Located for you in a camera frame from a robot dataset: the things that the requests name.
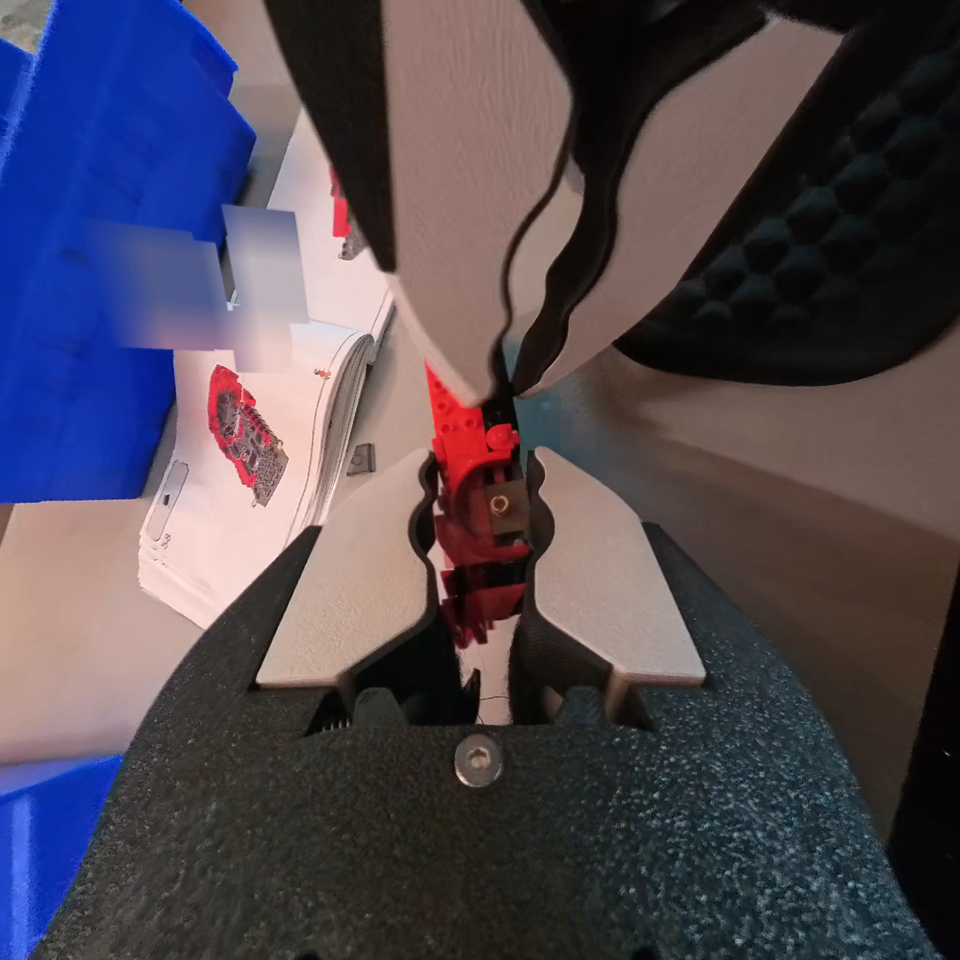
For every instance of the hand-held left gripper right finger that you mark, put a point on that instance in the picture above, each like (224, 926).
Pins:
(607, 592)

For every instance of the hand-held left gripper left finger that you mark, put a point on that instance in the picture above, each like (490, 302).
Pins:
(352, 585)

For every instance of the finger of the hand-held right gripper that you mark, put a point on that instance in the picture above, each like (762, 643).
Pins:
(697, 150)
(465, 150)

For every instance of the red black toy brick car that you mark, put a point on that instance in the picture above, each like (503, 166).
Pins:
(469, 480)

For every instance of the small dark grey brick piece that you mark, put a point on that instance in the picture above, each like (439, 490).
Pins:
(362, 459)

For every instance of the open instruction booklet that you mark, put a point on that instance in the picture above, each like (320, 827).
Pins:
(202, 555)

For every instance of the black bumpy wrist rest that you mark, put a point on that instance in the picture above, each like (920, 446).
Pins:
(825, 262)

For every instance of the blue plastic bin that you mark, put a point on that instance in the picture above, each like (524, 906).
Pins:
(112, 150)
(15, 90)
(37, 862)

